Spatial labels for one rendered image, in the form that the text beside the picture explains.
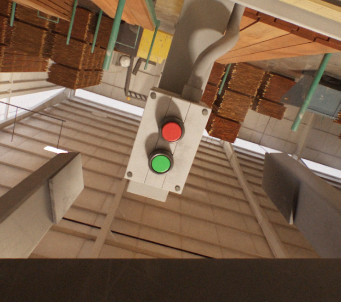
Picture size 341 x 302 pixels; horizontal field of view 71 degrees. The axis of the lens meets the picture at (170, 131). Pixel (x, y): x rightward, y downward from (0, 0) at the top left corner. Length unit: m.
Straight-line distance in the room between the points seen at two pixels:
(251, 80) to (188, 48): 9.39
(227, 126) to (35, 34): 7.87
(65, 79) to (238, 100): 6.60
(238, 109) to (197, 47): 9.46
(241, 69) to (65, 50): 6.53
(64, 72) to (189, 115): 9.78
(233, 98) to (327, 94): 3.73
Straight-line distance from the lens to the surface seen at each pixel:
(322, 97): 7.00
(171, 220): 11.85
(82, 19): 9.93
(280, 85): 10.18
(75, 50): 9.87
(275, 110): 10.21
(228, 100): 9.58
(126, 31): 6.81
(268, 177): 0.17
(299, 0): 0.33
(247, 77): 9.62
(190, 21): 0.33
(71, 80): 9.98
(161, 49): 6.78
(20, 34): 10.74
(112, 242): 9.76
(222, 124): 9.62
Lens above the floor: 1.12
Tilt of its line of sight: 14 degrees up
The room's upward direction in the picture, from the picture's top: 162 degrees counter-clockwise
